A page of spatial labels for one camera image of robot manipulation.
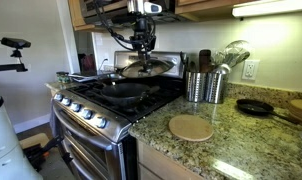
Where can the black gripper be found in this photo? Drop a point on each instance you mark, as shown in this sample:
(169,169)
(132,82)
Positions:
(143,36)

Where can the glass lid with knob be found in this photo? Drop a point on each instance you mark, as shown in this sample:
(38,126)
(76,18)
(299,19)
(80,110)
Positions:
(137,69)

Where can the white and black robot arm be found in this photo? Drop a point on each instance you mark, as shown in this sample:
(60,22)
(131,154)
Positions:
(144,6)

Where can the black nonstick pan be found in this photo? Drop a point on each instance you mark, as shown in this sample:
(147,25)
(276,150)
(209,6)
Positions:
(126,91)

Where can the silver stove knob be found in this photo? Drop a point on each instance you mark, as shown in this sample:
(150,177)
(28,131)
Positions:
(58,97)
(75,107)
(100,122)
(66,101)
(86,114)

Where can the stainless steel gas stove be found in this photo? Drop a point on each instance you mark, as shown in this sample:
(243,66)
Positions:
(101,146)

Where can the black kitchen utensil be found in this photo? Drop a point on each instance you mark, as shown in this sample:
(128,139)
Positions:
(187,64)

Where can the perforated steel utensil holder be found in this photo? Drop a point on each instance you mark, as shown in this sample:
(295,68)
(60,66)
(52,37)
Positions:
(195,87)
(216,88)

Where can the dark brown wooden utensil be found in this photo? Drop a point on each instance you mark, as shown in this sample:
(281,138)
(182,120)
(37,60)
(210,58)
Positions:
(205,60)

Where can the grey flat tray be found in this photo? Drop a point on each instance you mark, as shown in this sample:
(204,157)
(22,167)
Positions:
(86,77)

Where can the steel ladle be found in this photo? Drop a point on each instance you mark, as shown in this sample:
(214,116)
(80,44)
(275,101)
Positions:
(223,69)

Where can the round wooden trivet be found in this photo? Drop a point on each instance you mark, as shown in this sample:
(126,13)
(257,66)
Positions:
(190,128)

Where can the wooden upper cabinet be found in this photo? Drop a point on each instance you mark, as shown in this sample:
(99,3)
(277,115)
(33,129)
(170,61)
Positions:
(207,6)
(76,15)

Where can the small spice jar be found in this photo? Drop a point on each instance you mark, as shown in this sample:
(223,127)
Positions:
(62,77)

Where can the clear plastic serving utensils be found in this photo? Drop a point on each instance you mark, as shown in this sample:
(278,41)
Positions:
(234,51)

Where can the base cabinet with drawers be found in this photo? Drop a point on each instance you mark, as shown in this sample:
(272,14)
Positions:
(157,163)

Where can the small black skillet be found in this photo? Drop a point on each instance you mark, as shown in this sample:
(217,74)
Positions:
(254,107)

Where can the black floor stand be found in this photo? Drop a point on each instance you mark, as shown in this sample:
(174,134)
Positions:
(46,150)

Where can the under-cabinet light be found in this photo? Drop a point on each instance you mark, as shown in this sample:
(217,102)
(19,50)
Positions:
(271,7)

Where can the tan flat board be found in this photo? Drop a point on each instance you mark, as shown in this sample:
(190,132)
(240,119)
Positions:
(32,140)

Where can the white rounded machine housing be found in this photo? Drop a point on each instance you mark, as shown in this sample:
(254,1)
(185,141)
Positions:
(6,143)

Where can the white wall outlet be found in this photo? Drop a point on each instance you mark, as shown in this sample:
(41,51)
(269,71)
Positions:
(250,69)

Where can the black camera on boom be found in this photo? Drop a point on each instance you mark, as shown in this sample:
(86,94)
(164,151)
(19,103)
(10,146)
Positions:
(15,42)

